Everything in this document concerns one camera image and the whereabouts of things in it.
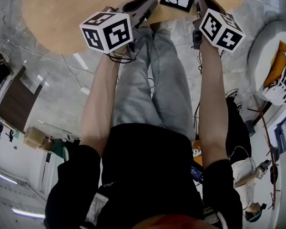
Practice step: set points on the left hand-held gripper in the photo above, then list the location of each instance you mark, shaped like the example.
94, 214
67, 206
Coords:
105, 37

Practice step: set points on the blue screen device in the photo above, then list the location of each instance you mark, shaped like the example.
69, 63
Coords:
196, 173

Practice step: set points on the person's right forearm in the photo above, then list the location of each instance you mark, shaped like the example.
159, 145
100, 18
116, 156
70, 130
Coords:
212, 104

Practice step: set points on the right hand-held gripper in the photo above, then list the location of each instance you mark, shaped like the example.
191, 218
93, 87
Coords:
226, 34

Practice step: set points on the white cabinet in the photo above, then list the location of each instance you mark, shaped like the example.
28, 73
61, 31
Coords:
50, 170

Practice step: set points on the round wooden table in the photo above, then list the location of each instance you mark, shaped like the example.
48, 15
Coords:
62, 13

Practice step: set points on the white power adapter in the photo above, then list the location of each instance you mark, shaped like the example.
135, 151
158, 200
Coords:
85, 90

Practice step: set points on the large cardboard box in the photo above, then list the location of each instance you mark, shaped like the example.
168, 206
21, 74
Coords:
34, 137

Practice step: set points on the white armchair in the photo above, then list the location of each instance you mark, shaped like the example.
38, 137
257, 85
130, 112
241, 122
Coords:
259, 56

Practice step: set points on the person's black t-shirt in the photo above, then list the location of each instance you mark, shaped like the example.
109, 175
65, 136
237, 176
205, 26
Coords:
145, 175

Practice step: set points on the small cardboard box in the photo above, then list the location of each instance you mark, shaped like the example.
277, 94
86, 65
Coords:
47, 143

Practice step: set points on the person's left forearm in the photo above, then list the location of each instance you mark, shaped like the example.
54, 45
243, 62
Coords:
100, 92

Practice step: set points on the person's white shoe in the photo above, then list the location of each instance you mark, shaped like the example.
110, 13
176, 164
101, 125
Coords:
168, 24

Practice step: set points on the person's light blue jeans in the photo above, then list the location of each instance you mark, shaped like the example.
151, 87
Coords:
143, 92

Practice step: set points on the wooden coat rack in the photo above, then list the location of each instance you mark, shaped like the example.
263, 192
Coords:
268, 137

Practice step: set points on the long ceiling light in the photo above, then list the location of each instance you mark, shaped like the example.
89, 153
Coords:
28, 214
6, 178

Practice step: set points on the orange cushion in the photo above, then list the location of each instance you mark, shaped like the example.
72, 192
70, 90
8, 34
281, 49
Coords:
276, 63

